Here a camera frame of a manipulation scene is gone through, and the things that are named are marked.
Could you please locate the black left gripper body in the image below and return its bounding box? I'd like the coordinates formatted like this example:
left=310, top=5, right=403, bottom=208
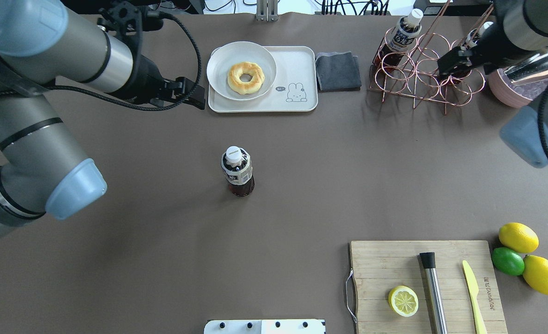
left=112, top=55, right=164, bottom=104

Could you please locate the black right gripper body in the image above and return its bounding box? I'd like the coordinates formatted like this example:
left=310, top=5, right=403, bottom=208
left=469, top=22, right=518, bottom=72

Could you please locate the tea bottle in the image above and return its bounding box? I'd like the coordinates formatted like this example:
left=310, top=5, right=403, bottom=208
left=373, top=8, right=424, bottom=72
left=220, top=146, right=255, bottom=197
left=451, top=21, right=493, bottom=84

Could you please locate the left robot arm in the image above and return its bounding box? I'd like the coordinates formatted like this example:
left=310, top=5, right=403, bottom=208
left=0, top=0, right=206, bottom=238

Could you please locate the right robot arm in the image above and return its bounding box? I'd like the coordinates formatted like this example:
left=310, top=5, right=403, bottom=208
left=437, top=0, right=548, bottom=168

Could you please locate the white serving tray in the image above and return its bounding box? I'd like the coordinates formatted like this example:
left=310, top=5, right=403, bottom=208
left=206, top=41, right=318, bottom=113

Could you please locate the white plate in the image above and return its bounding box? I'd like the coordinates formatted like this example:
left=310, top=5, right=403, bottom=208
left=206, top=41, right=277, bottom=101

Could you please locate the pink bowl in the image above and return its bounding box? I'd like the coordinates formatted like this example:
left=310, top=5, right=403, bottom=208
left=488, top=67, right=531, bottom=108

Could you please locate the metal ice scoop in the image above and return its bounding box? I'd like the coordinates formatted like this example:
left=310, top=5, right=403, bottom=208
left=503, top=46, right=548, bottom=85

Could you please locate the clear ice cubes pile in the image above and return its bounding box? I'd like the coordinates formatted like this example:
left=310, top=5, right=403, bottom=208
left=498, top=69, right=548, bottom=101

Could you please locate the grey folded cloth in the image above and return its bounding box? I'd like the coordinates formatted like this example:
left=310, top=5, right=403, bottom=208
left=316, top=51, right=361, bottom=92

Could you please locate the yellow lemon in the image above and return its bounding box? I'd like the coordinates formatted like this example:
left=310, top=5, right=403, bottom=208
left=498, top=222, right=540, bottom=254
left=522, top=255, right=548, bottom=295

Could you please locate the steel muddler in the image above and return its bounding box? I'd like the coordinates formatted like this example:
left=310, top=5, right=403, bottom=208
left=419, top=252, right=448, bottom=334

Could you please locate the green lime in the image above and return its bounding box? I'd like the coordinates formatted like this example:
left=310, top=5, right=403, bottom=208
left=491, top=247, right=525, bottom=276

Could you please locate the bamboo cutting board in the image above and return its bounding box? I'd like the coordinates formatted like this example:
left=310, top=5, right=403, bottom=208
left=349, top=240, right=509, bottom=334

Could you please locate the yellow plastic knife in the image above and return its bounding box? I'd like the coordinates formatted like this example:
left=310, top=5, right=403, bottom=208
left=461, top=260, right=488, bottom=334

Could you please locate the lemon half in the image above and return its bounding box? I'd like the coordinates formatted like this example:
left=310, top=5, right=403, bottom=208
left=387, top=285, right=419, bottom=317

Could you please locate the copper wire bottle rack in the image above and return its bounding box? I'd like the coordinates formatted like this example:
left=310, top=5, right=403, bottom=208
left=368, top=0, right=494, bottom=114

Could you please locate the ring donut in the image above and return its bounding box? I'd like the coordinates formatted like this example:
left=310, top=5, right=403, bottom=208
left=227, top=61, right=265, bottom=95

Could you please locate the aluminium frame post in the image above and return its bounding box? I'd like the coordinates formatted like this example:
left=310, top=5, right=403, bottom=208
left=256, top=0, right=279, bottom=22

